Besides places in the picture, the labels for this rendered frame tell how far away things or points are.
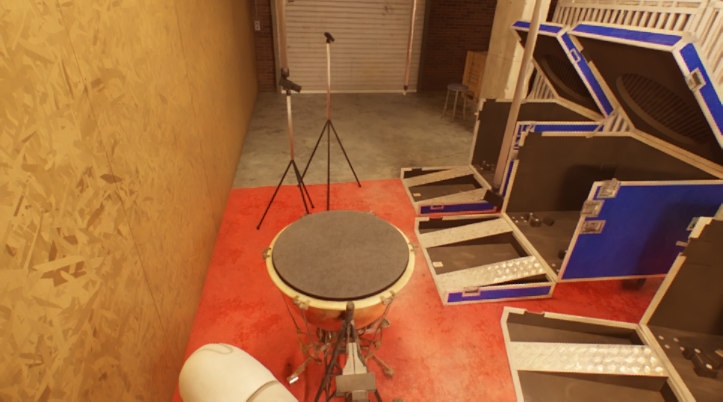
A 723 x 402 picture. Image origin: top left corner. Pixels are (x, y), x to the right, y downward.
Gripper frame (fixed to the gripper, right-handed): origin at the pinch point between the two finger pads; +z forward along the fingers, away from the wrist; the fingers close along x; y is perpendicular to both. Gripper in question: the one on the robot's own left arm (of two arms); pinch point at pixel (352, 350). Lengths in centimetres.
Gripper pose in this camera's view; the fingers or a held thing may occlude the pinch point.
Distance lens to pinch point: 137.9
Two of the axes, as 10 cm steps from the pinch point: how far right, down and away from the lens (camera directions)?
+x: 9.9, -0.2, 1.2
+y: -0.8, 6.6, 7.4
